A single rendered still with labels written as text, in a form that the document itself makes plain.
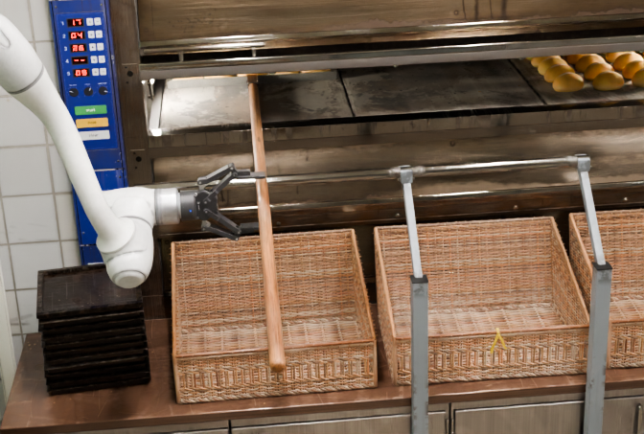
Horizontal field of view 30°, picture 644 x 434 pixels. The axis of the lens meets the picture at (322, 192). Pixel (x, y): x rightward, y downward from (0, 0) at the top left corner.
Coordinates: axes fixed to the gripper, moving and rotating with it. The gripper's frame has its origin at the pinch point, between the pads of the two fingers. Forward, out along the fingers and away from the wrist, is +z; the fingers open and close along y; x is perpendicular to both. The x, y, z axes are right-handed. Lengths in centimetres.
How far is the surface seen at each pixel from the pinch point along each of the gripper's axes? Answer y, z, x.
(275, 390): 59, 1, -7
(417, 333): 39, 38, 4
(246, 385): 57, -7, -6
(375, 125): 2, 35, -56
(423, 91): 1, 53, -82
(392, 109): 1, 41, -66
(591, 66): -4, 107, -84
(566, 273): 42, 87, -32
